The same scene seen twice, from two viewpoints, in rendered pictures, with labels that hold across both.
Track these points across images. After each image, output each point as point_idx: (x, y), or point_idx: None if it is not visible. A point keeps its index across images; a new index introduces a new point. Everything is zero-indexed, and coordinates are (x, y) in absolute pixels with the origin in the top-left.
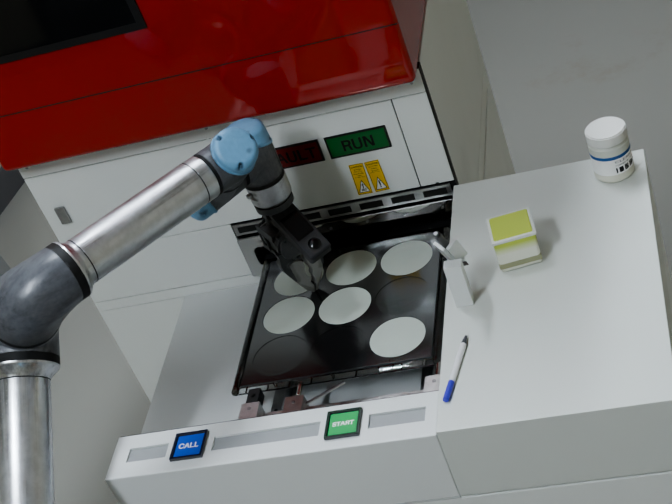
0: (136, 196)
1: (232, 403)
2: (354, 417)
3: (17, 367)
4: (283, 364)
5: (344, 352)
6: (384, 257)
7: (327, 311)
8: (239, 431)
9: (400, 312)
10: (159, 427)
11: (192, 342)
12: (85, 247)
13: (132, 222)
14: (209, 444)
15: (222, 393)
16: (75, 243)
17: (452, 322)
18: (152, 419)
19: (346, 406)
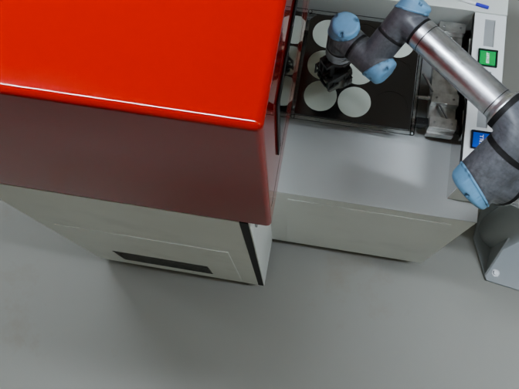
0: (459, 58)
1: (387, 153)
2: (485, 52)
3: None
4: (398, 105)
5: (401, 71)
6: (323, 45)
7: (360, 79)
8: (476, 113)
9: None
10: (393, 197)
11: (320, 181)
12: (505, 87)
13: (479, 63)
14: (482, 129)
15: (376, 160)
16: (503, 92)
17: (427, 0)
18: (385, 203)
19: (473, 56)
